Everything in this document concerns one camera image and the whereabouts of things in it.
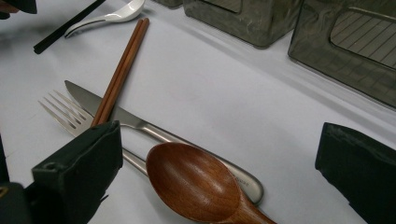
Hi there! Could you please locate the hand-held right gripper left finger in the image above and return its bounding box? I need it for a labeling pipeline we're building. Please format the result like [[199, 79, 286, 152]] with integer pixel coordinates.
[[31, 120, 124, 224]]

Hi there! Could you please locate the steel fork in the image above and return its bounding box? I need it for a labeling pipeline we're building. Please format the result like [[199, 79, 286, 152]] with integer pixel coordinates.
[[38, 90, 149, 177]]

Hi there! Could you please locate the white ceramic spoon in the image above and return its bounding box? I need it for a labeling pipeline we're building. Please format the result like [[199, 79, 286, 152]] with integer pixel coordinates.
[[64, 0, 147, 39]]

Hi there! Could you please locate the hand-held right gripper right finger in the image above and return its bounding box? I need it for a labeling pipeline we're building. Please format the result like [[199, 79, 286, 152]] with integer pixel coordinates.
[[314, 121, 396, 224]]

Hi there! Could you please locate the black chopstick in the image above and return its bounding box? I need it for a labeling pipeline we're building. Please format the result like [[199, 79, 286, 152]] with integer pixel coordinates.
[[35, 0, 107, 55], [33, 0, 104, 53]]

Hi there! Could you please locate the steel table knife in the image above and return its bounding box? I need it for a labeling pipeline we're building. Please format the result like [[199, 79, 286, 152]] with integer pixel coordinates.
[[64, 79, 265, 206]]

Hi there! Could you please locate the grey transparent plastic basket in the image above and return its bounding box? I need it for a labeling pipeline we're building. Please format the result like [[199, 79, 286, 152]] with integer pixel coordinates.
[[182, 0, 304, 49], [288, 0, 396, 109]]

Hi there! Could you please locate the brown wooden chopstick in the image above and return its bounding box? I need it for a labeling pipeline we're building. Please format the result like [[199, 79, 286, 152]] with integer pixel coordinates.
[[94, 17, 150, 125], [91, 18, 146, 127]]

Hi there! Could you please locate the brown wooden spoon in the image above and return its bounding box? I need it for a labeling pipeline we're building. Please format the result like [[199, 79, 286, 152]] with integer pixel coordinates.
[[145, 142, 278, 224]]

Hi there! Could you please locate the white table cover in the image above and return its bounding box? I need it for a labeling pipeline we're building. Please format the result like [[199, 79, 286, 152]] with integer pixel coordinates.
[[0, 0, 396, 224]]

